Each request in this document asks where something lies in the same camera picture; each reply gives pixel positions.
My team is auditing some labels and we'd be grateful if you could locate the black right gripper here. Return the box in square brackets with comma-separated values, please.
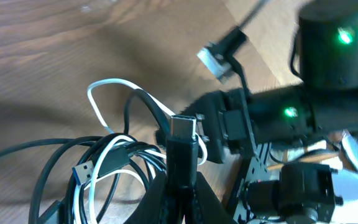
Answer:
[181, 85, 316, 164]

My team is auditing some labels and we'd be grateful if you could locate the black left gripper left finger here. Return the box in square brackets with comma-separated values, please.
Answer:
[131, 179, 169, 224]

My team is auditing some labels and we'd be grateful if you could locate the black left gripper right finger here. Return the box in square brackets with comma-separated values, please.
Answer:
[191, 172, 236, 224]

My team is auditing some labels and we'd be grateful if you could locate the white usb cable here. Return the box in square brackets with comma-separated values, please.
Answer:
[72, 78, 208, 224]

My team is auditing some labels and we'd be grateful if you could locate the thin black cable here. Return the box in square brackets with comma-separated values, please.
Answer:
[0, 88, 200, 224]

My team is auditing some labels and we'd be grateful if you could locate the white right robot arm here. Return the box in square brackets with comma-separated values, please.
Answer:
[185, 1, 358, 223]

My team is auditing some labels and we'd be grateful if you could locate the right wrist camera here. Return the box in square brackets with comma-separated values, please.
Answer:
[197, 26, 250, 96]

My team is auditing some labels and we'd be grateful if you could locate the right camera black cable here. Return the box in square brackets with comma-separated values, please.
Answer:
[239, 0, 269, 30]

